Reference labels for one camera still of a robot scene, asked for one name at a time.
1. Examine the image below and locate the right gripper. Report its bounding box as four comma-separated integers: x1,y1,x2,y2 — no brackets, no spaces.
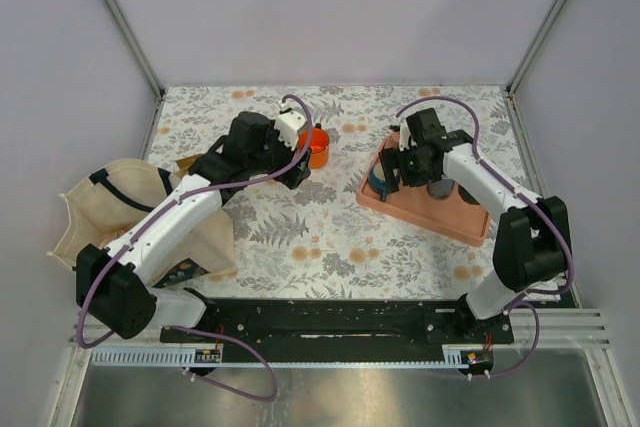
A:
378,143,441,196

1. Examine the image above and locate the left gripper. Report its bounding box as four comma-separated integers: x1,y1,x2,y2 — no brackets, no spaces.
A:
248,120,312,189

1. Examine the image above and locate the blue mug cream base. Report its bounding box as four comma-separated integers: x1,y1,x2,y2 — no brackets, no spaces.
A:
367,162,401,202

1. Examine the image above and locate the orange mug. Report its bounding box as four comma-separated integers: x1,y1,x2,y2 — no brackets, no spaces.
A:
308,127,330,170

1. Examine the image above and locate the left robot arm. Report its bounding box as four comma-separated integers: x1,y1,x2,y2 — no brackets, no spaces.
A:
75,107,313,348

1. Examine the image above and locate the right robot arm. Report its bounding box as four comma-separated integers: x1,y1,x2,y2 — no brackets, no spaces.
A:
379,108,575,343

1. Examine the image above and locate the salmon textured mug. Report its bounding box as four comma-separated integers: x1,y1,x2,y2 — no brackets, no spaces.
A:
385,132,400,150

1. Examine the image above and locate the grey-blue square mug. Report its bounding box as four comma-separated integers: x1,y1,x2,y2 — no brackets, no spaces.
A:
426,178,456,201

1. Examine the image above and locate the dark green mug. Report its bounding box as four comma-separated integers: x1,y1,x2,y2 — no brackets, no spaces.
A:
458,185,480,205

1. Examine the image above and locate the salmon pink tray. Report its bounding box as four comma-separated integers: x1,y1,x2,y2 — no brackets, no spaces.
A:
355,136,491,248

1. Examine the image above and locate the brown paper packet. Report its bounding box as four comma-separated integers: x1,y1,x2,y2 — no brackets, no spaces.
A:
174,155,199,177

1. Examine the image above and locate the floral table mat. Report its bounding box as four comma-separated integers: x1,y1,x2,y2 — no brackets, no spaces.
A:
167,86,530,300

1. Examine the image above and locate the cream tote bag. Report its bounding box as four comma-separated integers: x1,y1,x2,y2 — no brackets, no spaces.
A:
50,159,237,288

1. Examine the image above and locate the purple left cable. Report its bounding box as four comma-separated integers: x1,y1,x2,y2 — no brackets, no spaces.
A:
74,95,316,401

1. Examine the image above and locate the purple cable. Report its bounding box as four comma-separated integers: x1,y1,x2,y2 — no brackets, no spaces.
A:
74,95,316,401
397,95,574,381

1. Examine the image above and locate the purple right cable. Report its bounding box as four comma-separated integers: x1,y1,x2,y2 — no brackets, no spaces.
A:
397,95,574,381

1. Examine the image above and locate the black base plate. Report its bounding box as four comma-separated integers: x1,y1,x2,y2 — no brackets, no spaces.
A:
159,298,516,346

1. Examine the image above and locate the white cable duct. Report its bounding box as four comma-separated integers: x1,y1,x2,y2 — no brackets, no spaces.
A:
91,344,471,370

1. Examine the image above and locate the aluminium frame rail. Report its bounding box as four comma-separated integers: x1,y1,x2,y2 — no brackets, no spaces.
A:
74,0,166,98

